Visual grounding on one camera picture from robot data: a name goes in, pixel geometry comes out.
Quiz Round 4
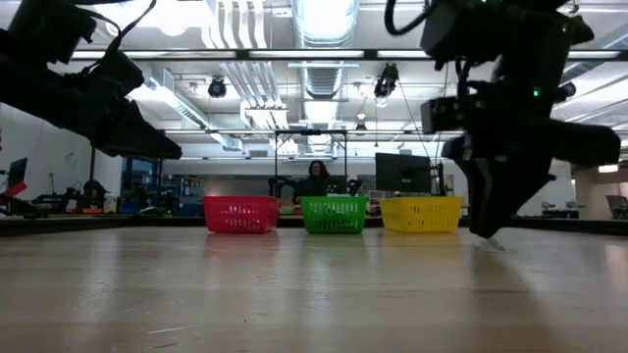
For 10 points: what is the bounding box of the black computer monitor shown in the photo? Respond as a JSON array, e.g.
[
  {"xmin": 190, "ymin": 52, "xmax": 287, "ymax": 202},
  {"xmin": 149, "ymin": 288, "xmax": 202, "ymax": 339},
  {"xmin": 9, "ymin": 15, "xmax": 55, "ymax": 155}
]
[
  {"xmin": 6, "ymin": 156, "xmax": 29, "ymax": 190},
  {"xmin": 375, "ymin": 152, "xmax": 434, "ymax": 194}
]

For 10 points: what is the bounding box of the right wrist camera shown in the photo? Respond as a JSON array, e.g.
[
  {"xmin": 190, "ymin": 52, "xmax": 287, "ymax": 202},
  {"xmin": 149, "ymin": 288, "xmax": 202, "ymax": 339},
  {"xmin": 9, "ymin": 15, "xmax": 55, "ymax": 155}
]
[{"xmin": 420, "ymin": 0, "xmax": 501, "ymax": 65}]

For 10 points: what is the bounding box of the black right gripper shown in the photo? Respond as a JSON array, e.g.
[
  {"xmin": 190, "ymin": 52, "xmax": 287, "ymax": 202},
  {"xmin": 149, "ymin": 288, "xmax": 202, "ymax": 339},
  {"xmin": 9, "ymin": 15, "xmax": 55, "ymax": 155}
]
[{"xmin": 420, "ymin": 82, "xmax": 622, "ymax": 240}]

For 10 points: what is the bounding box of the green plastic basket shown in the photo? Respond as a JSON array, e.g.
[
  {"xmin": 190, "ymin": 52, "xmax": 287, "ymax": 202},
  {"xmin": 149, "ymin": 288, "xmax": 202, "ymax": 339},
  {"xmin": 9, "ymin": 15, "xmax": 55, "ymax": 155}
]
[{"xmin": 299, "ymin": 195, "xmax": 369, "ymax": 234}]

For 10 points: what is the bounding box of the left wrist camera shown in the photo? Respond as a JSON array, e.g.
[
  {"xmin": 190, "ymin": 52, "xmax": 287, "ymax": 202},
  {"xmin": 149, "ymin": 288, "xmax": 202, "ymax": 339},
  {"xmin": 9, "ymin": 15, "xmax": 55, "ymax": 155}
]
[{"xmin": 7, "ymin": 0, "xmax": 98, "ymax": 65}]

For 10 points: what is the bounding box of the silver ceiling duct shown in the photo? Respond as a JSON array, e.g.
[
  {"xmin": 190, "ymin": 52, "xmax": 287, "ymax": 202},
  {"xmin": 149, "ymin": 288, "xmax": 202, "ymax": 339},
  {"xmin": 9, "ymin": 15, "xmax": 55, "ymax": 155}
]
[{"xmin": 292, "ymin": 0, "xmax": 362, "ymax": 100}]

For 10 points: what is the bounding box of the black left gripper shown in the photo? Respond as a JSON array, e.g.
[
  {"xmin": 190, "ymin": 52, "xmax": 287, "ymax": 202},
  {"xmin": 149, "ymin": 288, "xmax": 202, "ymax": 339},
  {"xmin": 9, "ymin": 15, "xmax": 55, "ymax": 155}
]
[{"xmin": 38, "ymin": 51, "xmax": 183, "ymax": 161}]

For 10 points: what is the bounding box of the red plastic basket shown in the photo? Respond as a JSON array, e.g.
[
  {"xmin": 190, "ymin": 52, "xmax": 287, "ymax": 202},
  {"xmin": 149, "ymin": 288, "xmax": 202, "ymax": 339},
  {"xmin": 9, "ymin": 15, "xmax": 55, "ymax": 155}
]
[{"xmin": 202, "ymin": 195, "xmax": 282, "ymax": 234}]

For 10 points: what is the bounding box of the yellow plastic basket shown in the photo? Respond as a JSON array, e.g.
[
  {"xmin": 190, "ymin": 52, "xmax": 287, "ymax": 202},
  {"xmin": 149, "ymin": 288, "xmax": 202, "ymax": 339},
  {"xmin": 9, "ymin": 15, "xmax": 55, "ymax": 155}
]
[{"xmin": 379, "ymin": 195, "xmax": 464, "ymax": 234}]

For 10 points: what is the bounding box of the black ceiling camera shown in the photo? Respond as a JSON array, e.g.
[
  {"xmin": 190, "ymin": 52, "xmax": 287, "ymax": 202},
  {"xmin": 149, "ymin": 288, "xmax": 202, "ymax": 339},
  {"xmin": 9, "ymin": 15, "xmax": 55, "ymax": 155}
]
[
  {"xmin": 208, "ymin": 76, "xmax": 229, "ymax": 99},
  {"xmin": 554, "ymin": 80, "xmax": 578, "ymax": 103}
]

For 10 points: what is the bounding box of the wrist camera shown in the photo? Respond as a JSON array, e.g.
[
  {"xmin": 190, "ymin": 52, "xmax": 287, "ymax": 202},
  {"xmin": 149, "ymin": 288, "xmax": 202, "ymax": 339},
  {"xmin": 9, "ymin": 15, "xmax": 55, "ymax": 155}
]
[
  {"xmin": 420, "ymin": 0, "xmax": 501, "ymax": 65},
  {"xmin": 7, "ymin": 0, "xmax": 98, "ymax": 65}
]

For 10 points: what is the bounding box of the black overhead camera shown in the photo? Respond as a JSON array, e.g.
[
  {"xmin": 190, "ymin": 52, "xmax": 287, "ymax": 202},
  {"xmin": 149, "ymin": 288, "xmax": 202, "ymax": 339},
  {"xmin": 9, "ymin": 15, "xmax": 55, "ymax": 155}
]
[{"xmin": 373, "ymin": 62, "xmax": 400, "ymax": 99}]

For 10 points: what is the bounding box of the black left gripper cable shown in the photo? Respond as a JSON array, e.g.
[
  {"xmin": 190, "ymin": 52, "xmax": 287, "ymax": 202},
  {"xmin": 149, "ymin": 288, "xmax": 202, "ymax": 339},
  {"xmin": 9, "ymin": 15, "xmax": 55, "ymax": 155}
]
[{"xmin": 73, "ymin": 0, "xmax": 158, "ymax": 75}]

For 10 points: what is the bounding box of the person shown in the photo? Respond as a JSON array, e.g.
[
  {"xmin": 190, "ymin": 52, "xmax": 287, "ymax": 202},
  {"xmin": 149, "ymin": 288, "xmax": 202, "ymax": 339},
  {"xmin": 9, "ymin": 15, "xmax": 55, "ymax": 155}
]
[
  {"xmin": 292, "ymin": 160, "xmax": 344, "ymax": 205},
  {"xmin": 81, "ymin": 178, "xmax": 110, "ymax": 212}
]

